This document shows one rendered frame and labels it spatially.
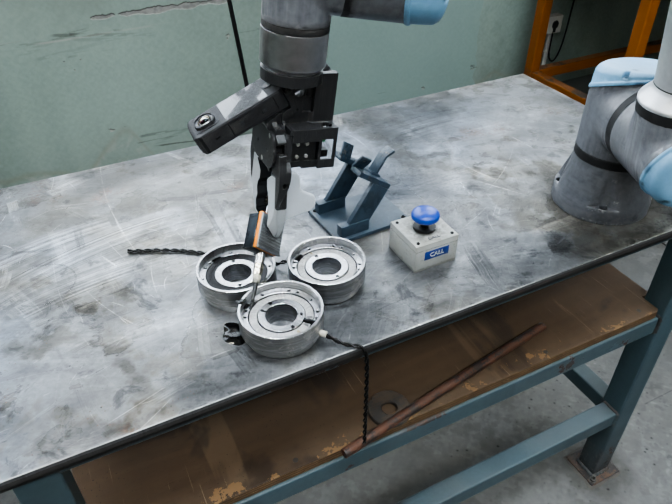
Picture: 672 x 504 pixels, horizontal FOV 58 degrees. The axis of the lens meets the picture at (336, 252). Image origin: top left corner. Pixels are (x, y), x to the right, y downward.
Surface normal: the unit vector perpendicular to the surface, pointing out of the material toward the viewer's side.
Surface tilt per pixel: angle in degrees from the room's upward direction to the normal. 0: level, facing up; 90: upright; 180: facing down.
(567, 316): 0
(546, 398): 0
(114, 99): 90
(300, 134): 91
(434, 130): 0
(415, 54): 90
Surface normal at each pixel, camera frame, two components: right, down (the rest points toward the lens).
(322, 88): 0.43, 0.56
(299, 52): 0.19, 0.58
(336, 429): 0.00, -0.79
